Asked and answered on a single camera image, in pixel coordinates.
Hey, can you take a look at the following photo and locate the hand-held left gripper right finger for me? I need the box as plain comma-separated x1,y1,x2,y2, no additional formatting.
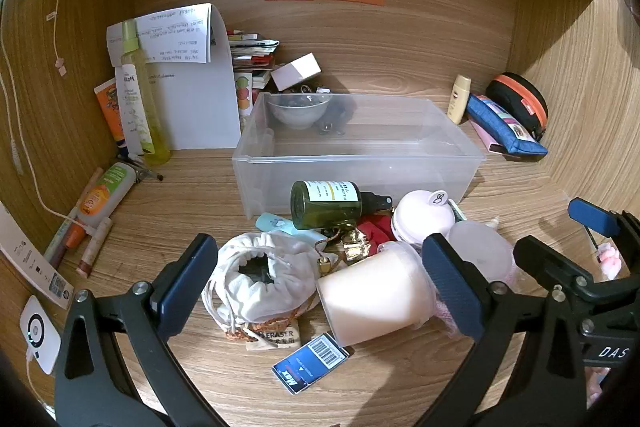
421,233,588,427

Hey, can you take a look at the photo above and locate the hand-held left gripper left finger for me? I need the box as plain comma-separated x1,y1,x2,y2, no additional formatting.
54,233,219,427

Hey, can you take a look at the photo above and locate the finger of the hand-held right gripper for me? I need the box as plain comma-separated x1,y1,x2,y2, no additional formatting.
512,234,601,308
567,197,640,258

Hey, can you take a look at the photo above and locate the frosted white round container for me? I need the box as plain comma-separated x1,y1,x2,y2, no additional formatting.
446,219,516,288

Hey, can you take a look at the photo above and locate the cream candle jar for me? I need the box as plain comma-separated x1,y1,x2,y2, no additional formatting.
316,241,437,348

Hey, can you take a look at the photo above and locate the white round bunny-logo container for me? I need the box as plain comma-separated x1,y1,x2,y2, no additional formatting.
390,190,457,244

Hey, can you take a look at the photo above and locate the white drawstring pouch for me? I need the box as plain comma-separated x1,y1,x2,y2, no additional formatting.
201,231,326,328

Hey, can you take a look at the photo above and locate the red pouch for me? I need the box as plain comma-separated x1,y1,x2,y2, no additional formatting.
356,214,398,253

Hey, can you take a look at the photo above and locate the teal tube case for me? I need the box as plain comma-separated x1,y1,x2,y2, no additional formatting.
255,213,326,253

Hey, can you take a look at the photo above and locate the gold metal clip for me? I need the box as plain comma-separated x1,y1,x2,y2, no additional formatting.
315,227,373,278

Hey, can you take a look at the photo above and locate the dark green spray bottle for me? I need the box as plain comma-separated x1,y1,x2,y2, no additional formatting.
290,180,396,231

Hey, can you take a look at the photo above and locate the clear plastic storage box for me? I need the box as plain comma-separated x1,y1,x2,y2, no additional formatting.
231,92,487,220

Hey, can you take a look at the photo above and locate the pink plush toy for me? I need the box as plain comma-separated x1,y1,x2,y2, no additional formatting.
597,242,623,280

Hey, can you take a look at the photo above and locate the lip balm stick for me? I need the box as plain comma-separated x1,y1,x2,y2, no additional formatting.
76,217,114,279

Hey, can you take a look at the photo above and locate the beige eraser packet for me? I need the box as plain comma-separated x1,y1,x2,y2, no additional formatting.
220,317,301,350

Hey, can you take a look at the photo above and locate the white tube orange fruit label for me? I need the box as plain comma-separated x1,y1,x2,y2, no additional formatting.
75,162,137,233

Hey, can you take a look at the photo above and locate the black metal tool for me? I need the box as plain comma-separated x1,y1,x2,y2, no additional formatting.
117,152,165,182

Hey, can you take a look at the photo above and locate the blue patchwork pouch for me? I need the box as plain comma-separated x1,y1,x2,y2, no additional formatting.
466,93,549,162

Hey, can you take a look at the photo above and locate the pink flat case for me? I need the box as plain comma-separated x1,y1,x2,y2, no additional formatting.
470,117,506,155

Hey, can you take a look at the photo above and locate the blue barcode card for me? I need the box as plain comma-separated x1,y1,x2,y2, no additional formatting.
271,332,349,394

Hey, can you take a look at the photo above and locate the black orange zipper case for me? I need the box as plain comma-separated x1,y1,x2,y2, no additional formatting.
485,72,549,142

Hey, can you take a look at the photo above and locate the white square charger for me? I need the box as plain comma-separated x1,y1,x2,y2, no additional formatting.
19,295,62,375

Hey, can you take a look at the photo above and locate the white printed card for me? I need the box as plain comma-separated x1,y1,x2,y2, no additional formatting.
0,201,75,310

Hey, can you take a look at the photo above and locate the white paper stand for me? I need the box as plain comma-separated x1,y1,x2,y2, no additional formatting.
106,3,242,151

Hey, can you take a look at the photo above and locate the cream small bottle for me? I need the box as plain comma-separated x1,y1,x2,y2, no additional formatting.
446,75,472,124

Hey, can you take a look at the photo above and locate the white lotion tube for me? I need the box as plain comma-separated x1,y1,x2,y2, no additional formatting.
115,64,153,156

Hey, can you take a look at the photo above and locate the macaron print notebook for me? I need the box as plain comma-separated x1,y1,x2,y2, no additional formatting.
234,72,261,128

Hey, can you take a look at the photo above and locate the small clear bowl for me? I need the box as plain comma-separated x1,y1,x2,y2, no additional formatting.
266,94,331,130

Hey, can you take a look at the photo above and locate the bead jewelry pile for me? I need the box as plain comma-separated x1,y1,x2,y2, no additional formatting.
285,83,333,96

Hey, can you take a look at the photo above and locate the small white box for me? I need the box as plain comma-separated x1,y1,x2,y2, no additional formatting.
270,53,322,92

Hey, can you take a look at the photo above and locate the yellow green spray bottle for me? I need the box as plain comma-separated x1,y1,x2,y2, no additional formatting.
121,19,172,165

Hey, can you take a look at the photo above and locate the stack of papers and cards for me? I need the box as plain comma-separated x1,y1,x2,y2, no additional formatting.
227,28,281,90

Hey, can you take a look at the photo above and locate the white earphone cable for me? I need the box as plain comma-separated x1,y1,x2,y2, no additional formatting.
50,0,68,78

